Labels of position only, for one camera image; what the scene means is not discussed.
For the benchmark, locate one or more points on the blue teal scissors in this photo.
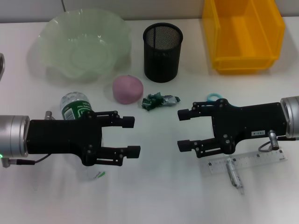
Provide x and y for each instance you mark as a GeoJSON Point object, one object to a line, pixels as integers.
{"type": "Point", "coordinates": [210, 94]}

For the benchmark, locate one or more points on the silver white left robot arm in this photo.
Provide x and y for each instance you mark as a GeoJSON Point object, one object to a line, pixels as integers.
{"type": "Point", "coordinates": [12, 137]}

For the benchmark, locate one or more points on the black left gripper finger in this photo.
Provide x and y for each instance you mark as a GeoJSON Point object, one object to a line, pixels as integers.
{"type": "Point", "coordinates": [133, 151]}

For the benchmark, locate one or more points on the black mesh pen holder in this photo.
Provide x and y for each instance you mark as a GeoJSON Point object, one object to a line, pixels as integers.
{"type": "Point", "coordinates": [161, 63]}

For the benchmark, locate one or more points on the green glass fruit bowl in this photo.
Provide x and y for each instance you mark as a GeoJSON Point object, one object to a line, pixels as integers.
{"type": "Point", "coordinates": [70, 35]}

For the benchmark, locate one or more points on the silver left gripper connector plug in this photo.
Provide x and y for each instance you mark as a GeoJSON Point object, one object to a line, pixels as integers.
{"type": "Point", "coordinates": [48, 114]}

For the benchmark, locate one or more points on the yellow plastic bin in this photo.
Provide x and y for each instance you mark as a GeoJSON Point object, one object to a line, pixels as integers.
{"type": "Point", "coordinates": [243, 60]}

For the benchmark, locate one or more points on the transparent plastic ruler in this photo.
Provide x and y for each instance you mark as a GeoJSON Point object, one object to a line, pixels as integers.
{"type": "Point", "coordinates": [257, 161]}

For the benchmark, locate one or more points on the clear green-label water bottle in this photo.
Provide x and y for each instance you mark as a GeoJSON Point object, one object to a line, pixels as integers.
{"type": "Point", "coordinates": [74, 105]}

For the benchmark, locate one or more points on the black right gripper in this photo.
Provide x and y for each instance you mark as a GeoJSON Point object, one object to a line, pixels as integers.
{"type": "Point", "coordinates": [252, 121]}

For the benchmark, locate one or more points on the pink peach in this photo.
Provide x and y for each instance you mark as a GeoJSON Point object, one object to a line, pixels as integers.
{"type": "Point", "coordinates": [127, 89]}

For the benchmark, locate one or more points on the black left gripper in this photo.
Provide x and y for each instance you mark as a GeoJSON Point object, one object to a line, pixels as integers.
{"type": "Point", "coordinates": [58, 137]}

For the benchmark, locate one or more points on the grey white pen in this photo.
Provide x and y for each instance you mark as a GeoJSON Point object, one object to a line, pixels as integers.
{"type": "Point", "coordinates": [231, 172]}

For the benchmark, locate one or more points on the green plastic wrapper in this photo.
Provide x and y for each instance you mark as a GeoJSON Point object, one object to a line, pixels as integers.
{"type": "Point", "coordinates": [155, 101]}

